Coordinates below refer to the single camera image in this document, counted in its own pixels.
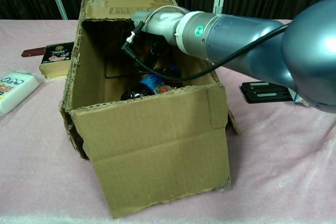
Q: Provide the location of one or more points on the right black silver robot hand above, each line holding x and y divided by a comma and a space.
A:
160, 23

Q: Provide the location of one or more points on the brown cardboard shipping box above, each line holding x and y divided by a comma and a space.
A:
157, 150

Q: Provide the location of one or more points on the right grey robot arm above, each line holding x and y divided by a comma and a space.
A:
262, 45

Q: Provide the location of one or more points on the dark brown snack packet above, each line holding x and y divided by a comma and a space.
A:
31, 52

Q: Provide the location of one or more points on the dark bottle with blue label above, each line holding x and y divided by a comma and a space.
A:
152, 83

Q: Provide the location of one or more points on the black and gold tin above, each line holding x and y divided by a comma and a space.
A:
52, 64

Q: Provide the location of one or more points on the white tissue packet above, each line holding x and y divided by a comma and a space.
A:
15, 90

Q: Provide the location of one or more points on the pink table cloth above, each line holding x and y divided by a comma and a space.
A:
275, 169

